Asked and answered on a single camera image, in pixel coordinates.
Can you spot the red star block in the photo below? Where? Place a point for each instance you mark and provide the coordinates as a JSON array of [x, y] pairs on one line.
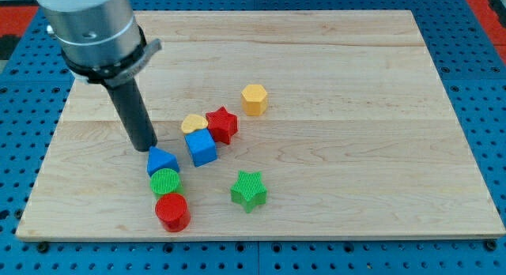
[[222, 125]]

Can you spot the blue cube block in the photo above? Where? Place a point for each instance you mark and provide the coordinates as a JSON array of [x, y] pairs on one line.
[[201, 146]]

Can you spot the green star block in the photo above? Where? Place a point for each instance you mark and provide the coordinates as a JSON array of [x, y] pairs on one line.
[[248, 190]]

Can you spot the green cylinder block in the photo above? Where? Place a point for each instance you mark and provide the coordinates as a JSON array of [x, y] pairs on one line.
[[165, 181]]

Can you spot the wooden board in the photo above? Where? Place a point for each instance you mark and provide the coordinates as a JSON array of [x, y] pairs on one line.
[[359, 140]]

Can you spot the yellow heart block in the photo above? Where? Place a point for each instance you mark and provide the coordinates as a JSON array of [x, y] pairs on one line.
[[192, 123]]

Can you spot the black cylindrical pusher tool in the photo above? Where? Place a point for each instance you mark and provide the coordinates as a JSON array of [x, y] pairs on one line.
[[129, 105]]

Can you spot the blue triangle block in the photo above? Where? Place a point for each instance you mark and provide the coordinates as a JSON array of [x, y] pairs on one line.
[[159, 159]]

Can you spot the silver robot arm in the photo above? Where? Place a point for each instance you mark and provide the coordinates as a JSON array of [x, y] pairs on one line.
[[101, 40]]

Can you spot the yellow hexagon block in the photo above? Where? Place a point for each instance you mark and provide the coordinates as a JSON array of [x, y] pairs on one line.
[[254, 100]]

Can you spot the red cylinder block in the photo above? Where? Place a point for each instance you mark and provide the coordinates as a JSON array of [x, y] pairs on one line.
[[172, 212]]

